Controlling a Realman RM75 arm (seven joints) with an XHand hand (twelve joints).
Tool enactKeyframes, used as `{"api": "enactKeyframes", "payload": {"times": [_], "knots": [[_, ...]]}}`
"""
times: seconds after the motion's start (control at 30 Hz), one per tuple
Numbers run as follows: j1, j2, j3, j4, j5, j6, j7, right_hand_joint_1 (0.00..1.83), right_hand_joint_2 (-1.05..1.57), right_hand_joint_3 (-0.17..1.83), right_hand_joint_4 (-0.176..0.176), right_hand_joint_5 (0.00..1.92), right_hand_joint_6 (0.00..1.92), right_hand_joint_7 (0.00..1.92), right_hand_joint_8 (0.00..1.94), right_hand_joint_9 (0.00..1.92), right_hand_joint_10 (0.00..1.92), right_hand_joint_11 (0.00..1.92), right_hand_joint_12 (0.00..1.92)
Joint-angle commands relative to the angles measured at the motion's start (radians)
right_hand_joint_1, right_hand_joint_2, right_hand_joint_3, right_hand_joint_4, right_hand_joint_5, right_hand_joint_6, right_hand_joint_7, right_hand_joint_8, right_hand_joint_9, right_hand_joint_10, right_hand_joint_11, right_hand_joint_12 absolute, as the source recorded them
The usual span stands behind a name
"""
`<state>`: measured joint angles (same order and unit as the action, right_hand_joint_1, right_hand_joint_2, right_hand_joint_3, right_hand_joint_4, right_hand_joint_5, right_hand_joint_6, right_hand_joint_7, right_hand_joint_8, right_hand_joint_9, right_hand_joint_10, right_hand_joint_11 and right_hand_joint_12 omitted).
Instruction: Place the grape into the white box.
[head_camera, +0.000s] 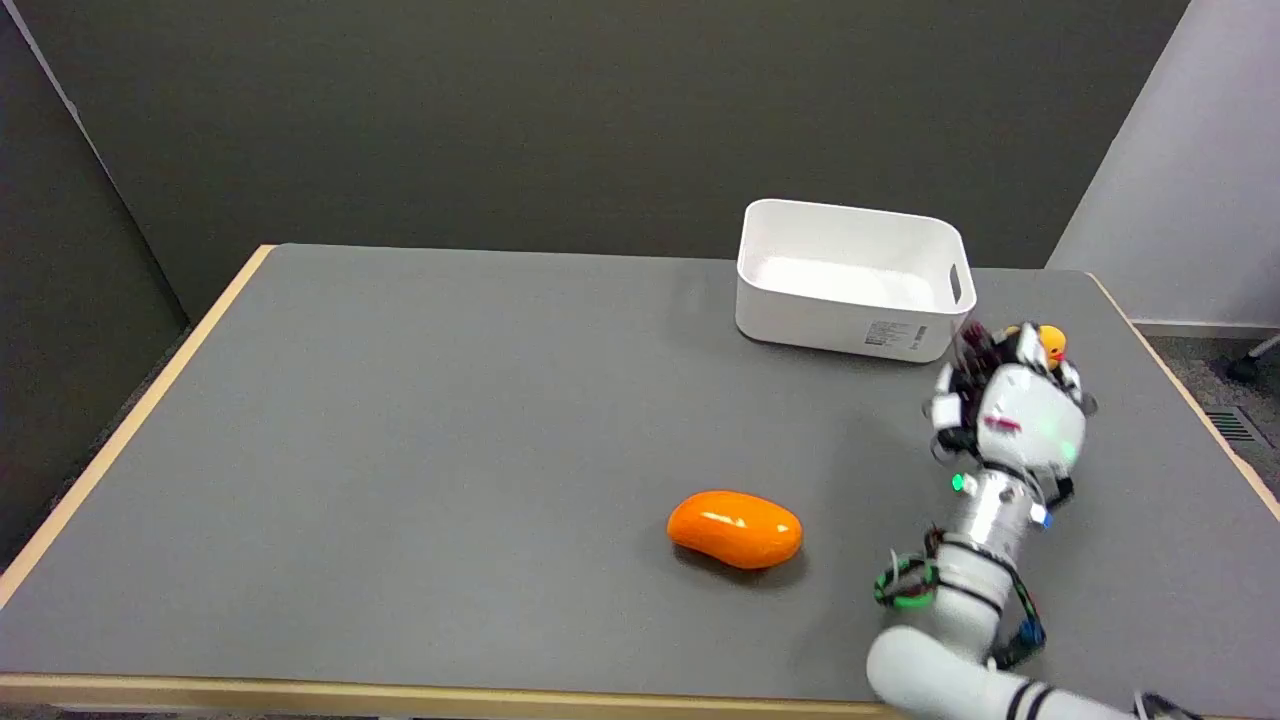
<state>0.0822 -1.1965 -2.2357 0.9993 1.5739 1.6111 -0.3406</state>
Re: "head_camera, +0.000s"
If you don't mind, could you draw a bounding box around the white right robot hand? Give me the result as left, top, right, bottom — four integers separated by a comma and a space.
930, 324, 1098, 488

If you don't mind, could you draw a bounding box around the dark purple grape bunch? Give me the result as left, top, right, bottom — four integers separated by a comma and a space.
955, 322, 1006, 379

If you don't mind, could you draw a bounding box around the white plastic storage box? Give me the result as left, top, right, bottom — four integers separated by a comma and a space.
735, 198, 977, 364

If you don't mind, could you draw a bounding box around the black floor vent grille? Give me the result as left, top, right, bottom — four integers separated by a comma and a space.
1204, 408, 1263, 445

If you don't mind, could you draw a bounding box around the black chair caster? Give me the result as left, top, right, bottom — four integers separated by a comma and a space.
1228, 336, 1280, 385

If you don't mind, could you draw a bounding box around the orange mango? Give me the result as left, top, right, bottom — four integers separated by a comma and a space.
667, 489, 804, 571

